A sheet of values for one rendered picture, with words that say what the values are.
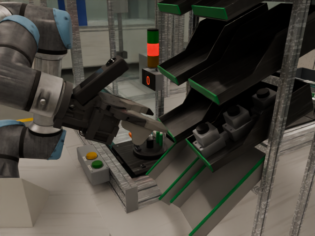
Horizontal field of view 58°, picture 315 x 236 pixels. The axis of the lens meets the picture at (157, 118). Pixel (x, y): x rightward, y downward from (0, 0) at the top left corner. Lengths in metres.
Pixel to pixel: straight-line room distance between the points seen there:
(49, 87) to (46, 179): 0.78
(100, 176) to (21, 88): 0.64
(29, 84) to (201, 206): 0.53
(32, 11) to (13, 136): 0.43
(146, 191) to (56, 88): 0.60
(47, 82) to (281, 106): 0.45
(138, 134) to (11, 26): 0.31
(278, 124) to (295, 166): 0.75
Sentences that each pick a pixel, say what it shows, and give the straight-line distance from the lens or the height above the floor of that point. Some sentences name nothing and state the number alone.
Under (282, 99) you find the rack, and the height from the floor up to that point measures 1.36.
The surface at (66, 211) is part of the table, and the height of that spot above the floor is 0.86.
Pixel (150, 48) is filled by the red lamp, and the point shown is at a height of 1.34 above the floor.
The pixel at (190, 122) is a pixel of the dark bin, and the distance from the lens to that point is 0.80.
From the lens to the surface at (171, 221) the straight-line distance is 1.00.
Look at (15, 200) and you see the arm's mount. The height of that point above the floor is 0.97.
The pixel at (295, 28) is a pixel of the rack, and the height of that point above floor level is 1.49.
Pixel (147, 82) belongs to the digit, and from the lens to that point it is 1.25.
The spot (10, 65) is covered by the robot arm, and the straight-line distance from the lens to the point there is 0.53.
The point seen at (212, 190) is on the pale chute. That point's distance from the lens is 0.80.
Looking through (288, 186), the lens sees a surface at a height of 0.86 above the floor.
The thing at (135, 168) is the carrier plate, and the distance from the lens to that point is 1.04.
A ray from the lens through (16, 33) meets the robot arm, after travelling 0.59.
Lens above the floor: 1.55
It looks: 24 degrees down
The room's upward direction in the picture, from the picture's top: straight up
